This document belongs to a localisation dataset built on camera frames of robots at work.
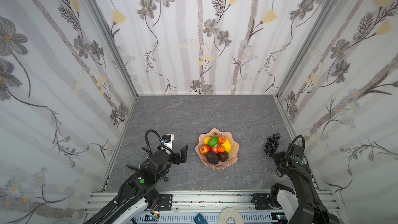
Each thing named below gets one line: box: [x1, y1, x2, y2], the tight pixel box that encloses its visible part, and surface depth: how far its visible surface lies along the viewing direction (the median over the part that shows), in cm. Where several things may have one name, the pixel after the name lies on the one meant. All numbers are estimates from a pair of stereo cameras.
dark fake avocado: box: [205, 151, 220, 165], surface depth 82 cm
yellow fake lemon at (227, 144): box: [220, 137, 232, 153], surface depth 89 cm
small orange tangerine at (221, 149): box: [217, 145, 226, 153], surface depth 84 cm
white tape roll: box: [218, 206, 245, 224], surface depth 72 cm
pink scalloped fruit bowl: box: [195, 128, 240, 170], surface depth 87 cm
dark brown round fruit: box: [218, 151, 229, 162], surface depth 84 cm
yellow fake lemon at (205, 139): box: [203, 135, 211, 145], surface depth 91 cm
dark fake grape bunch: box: [264, 132, 281, 158], surface depth 91 cm
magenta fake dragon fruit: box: [210, 146, 219, 154], surface depth 87 cm
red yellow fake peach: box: [199, 144, 209, 156], surface depth 85 cm
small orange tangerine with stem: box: [218, 133, 226, 146], surface depth 86 cm
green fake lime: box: [207, 136, 219, 148], surface depth 86 cm
